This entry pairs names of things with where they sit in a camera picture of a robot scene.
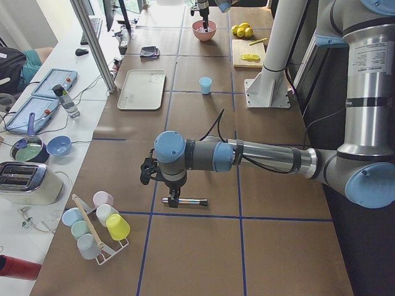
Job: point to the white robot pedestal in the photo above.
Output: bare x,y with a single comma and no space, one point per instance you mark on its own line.
269,89

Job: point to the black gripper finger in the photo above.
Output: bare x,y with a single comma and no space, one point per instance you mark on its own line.
170,201
176,194
205,23

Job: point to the yellow lemon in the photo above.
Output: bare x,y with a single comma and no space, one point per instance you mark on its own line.
234,29
244,25
248,32

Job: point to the grey cup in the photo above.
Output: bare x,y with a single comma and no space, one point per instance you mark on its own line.
88,247

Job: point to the wooden cutting board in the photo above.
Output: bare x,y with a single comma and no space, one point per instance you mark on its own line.
240,46

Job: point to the blue bowl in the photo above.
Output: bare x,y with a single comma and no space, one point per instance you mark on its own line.
59,146

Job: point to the mint green cup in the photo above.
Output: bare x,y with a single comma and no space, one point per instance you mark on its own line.
79,228

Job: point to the dark pot with lid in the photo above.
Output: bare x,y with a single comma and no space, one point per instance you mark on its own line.
31,148

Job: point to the white cup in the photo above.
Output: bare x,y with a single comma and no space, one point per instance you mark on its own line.
103,212

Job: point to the black keyboard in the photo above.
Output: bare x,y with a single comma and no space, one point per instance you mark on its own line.
96,24

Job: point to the black computer mouse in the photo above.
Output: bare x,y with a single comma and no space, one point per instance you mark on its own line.
81,52

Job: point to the clear water bottle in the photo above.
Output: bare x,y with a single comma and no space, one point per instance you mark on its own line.
66,101

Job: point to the lemon slices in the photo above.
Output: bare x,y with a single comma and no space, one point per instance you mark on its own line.
250,57

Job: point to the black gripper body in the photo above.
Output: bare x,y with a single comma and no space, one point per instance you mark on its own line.
203,7
174,185

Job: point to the light blue cup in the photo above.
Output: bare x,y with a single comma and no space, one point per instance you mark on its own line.
205,84

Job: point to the aluminium frame post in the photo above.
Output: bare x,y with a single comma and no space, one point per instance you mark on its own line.
83,18

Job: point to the pink cup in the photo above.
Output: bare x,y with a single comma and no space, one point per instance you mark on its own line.
102,197

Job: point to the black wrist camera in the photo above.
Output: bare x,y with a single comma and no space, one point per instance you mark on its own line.
149,169

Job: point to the yellow green knife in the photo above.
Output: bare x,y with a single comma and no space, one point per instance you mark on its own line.
257,41

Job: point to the yellow cup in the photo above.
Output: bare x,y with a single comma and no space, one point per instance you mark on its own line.
117,227

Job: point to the blue cup on rack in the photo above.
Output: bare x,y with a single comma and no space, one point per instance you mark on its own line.
71,216

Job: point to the folded grey purple cloth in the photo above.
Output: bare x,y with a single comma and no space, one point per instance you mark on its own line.
149,52

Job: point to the cream bear tray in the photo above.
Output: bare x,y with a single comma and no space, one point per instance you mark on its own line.
142,90

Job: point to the pink bowl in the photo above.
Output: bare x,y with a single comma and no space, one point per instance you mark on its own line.
203,34

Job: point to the steel muddler black tip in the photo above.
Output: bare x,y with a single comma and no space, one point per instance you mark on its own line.
199,202

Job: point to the red bottle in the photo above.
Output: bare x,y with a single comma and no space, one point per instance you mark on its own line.
19,269

